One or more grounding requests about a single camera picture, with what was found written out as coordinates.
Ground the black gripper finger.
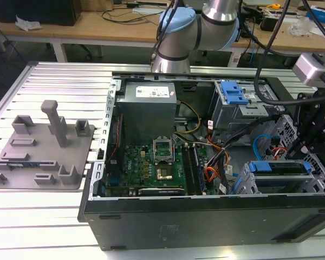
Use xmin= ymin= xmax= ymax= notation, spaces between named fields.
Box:
xmin=285 ymin=92 xmax=322 ymax=160
xmin=300 ymin=108 xmax=325 ymax=156

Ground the hard disk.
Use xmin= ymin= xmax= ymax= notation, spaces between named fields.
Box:
xmin=247 ymin=159 xmax=313 ymax=188

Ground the metal disk bay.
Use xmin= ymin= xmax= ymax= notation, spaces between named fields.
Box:
xmin=233 ymin=113 xmax=325 ymax=194

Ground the metal drive cage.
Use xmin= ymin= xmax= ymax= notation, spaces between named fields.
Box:
xmin=210 ymin=80 xmax=285 ymax=131

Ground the blue drive carrier latch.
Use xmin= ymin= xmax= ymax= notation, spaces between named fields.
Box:
xmin=221 ymin=81 xmax=249 ymax=105

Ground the wooden desk with clutter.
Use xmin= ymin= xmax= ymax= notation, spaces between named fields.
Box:
xmin=232 ymin=2 xmax=325 ymax=66

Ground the clear plastic bag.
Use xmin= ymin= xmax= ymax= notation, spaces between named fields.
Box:
xmin=288 ymin=17 xmax=315 ymax=36

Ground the small black device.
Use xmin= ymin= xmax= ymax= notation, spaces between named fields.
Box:
xmin=260 ymin=15 xmax=277 ymax=32

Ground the blue cardboard box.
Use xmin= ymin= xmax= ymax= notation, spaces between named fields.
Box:
xmin=307 ymin=5 xmax=325 ymax=27

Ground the black RAM stick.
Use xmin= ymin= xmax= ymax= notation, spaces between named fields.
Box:
xmin=192 ymin=145 xmax=207 ymax=194

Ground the thin metal locking lever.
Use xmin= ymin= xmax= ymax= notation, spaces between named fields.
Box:
xmin=171 ymin=134 xmax=177 ymax=166

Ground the CPU socket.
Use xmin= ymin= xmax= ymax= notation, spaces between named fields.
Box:
xmin=155 ymin=167 xmax=174 ymax=181

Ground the black open PC case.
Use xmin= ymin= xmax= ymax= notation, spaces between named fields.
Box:
xmin=77 ymin=70 xmax=325 ymax=251

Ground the metal socket cover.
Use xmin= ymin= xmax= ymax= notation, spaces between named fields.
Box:
xmin=152 ymin=137 xmax=173 ymax=165

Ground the grey power supply unit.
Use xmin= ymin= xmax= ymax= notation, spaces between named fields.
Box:
xmin=115 ymin=82 xmax=178 ymax=139

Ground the black graphics card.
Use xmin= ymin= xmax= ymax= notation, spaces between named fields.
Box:
xmin=137 ymin=187 xmax=186 ymax=197

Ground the green motherboard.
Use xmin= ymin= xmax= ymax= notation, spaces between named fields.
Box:
xmin=105 ymin=143 xmax=206 ymax=197

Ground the wooden desk with white legs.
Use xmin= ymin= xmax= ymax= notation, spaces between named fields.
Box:
xmin=0 ymin=8 xmax=163 ymax=63

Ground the grey parts rack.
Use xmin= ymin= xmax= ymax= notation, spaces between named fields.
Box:
xmin=0 ymin=99 xmax=96 ymax=191

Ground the RAM stick with blue strip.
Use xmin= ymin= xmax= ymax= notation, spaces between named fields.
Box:
xmin=0 ymin=161 xmax=56 ymax=167

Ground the large black box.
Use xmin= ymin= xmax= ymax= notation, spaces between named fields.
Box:
xmin=0 ymin=0 xmax=82 ymax=27

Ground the crumpled white plastic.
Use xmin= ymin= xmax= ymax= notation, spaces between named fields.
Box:
xmin=14 ymin=15 xmax=42 ymax=31

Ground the red and black disk wire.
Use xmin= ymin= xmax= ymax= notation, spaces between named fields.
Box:
xmin=269 ymin=145 xmax=288 ymax=158

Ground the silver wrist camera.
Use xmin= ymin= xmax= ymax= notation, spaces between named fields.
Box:
xmin=291 ymin=53 xmax=325 ymax=88

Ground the thick black camera cable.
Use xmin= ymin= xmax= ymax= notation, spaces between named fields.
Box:
xmin=253 ymin=0 xmax=325 ymax=107

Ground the hanging blue cable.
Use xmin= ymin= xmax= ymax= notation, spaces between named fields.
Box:
xmin=248 ymin=24 xmax=261 ymax=64

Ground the black cable bundle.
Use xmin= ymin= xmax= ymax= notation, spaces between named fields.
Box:
xmin=205 ymin=115 xmax=284 ymax=170

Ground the yellow and black power cable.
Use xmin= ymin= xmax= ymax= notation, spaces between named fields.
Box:
xmin=174 ymin=100 xmax=202 ymax=135

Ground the orange multicolour wire bundle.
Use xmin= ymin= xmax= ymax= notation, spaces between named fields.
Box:
xmin=204 ymin=166 xmax=220 ymax=184

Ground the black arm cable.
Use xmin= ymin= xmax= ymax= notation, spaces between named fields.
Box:
xmin=150 ymin=0 xmax=184 ymax=64

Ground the thin red wire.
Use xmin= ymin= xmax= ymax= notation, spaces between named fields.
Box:
xmin=110 ymin=113 xmax=124 ymax=158

